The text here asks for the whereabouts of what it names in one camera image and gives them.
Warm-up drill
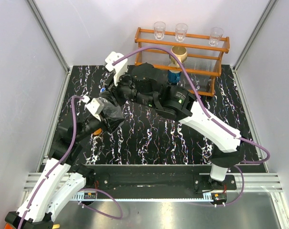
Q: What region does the blue ceramic mug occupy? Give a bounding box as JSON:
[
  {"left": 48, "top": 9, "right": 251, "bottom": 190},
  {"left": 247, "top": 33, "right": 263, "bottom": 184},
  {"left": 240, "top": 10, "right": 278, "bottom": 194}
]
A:
[{"left": 167, "top": 70, "right": 181, "bottom": 85}]

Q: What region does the clear drinking glass middle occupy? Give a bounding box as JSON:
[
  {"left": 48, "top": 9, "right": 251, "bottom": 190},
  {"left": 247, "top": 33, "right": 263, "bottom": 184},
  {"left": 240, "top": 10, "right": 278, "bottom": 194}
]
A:
[{"left": 175, "top": 23, "right": 188, "bottom": 42}]

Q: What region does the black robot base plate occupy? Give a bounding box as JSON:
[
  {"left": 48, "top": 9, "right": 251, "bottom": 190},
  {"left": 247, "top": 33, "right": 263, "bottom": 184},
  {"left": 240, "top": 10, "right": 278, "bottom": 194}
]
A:
[{"left": 85, "top": 165, "right": 237, "bottom": 199}]

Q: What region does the clear drinking glass left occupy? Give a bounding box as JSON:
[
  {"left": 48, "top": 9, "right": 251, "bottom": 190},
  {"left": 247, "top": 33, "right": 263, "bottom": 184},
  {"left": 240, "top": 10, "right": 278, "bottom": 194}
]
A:
[{"left": 153, "top": 21, "right": 166, "bottom": 40}]

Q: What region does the clear plastic bottle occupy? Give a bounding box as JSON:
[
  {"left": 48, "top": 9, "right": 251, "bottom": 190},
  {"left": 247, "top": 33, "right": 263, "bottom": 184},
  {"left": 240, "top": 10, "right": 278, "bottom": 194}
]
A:
[{"left": 102, "top": 105, "right": 125, "bottom": 119}]

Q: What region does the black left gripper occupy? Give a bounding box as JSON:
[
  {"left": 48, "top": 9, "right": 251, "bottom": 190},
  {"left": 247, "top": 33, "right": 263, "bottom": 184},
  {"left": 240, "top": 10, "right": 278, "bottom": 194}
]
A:
[{"left": 75, "top": 107, "right": 125, "bottom": 142}]

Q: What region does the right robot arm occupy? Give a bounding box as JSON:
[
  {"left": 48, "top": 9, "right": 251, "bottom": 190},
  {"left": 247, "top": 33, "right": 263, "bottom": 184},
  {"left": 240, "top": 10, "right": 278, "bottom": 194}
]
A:
[{"left": 102, "top": 63, "right": 243, "bottom": 189}]

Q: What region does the orange wooden shelf rack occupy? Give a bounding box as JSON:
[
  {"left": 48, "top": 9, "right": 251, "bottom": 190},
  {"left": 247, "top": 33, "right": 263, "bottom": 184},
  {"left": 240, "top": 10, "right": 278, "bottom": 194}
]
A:
[{"left": 134, "top": 27, "right": 230, "bottom": 97}]

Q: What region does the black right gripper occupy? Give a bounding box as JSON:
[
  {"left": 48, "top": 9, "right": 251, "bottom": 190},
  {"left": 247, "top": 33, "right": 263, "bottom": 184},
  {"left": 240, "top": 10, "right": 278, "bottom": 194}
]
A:
[{"left": 99, "top": 68, "right": 156, "bottom": 110}]

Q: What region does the orange juice bottle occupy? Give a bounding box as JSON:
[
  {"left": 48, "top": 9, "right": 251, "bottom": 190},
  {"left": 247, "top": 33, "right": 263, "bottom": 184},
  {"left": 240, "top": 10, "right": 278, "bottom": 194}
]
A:
[{"left": 92, "top": 128, "right": 102, "bottom": 135}]

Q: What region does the beige ceramic mug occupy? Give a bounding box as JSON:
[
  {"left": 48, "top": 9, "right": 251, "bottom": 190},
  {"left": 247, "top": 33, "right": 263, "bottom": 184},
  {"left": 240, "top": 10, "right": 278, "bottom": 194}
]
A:
[{"left": 169, "top": 46, "right": 187, "bottom": 68}]

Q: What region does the orange mug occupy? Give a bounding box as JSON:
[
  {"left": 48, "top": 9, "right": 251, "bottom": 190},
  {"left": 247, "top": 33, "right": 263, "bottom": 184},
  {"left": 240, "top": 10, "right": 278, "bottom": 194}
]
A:
[{"left": 4, "top": 223, "right": 13, "bottom": 229}]

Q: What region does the cream yellow mug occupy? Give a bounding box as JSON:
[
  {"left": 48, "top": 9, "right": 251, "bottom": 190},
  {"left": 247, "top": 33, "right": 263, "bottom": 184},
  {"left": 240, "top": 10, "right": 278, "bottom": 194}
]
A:
[{"left": 52, "top": 224, "right": 60, "bottom": 229}]

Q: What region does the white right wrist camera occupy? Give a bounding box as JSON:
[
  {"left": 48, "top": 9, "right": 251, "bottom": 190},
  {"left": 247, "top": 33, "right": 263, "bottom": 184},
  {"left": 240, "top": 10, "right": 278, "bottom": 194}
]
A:
[{"left": 105, "top": 52, "right": 128, "bottom": 86}]

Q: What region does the clear drinking glass right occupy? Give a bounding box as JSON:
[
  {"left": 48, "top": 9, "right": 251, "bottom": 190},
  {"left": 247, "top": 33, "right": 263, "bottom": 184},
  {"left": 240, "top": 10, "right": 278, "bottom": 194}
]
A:
[{"left": 209, "top": 27, "right": 224, "bottom": 46}]

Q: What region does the clear drinking glass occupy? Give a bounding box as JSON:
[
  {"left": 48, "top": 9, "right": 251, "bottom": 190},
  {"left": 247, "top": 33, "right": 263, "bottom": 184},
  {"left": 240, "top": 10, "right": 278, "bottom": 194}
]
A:
[
  {"left": 153, "top": 21, "right": 166, "bottom": 40},
  {"left": 209, "top": 27, "right": 224, "bottom": 46},
  {"left": 175, "top": 23, "right": 188, "bottom": 42}
]

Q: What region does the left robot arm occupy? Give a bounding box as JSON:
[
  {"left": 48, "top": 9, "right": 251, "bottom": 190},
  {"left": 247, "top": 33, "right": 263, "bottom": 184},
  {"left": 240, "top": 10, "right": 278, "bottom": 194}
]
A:
[{"left": 5, "top": 114, "right": 124, "bottom": 229}]

